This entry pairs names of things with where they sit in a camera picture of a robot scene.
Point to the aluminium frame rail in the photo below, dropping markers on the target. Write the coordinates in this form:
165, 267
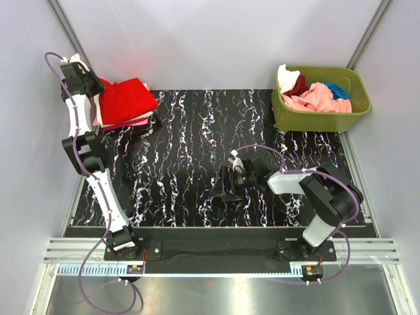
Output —
362, 250

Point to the black marbled table mat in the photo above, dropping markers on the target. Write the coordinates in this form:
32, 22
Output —
164, 171

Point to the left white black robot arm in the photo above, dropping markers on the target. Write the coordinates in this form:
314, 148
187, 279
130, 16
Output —
89, 158

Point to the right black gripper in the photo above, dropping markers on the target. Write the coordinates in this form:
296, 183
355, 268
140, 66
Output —
219, 189

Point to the folded pink t shirt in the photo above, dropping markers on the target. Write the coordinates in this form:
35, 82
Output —
96, 122

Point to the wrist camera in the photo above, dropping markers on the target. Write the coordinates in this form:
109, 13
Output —
77, 60
239, 164

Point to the blue t shirt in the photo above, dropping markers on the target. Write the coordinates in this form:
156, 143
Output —
336, 90

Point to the folded white t shirt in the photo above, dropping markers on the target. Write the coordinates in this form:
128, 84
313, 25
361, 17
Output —
138, 121

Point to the olive green plastic bin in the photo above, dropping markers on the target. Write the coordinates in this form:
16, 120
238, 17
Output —
291, 120

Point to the white cloth in bin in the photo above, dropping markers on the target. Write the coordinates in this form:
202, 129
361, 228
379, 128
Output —
286, 78

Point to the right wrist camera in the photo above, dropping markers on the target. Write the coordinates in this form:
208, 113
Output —
239, 164

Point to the dark red t shirt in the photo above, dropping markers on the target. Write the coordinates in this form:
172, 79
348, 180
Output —
299, 88

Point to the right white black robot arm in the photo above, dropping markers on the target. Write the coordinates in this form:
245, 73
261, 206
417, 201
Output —
333, 196

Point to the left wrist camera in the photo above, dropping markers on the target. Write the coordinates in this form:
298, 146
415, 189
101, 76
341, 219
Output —
77, 60

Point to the light pink t shirt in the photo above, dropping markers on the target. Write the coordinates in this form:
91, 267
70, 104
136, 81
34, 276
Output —
318, 99

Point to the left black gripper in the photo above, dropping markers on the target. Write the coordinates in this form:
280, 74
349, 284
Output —
98, 86

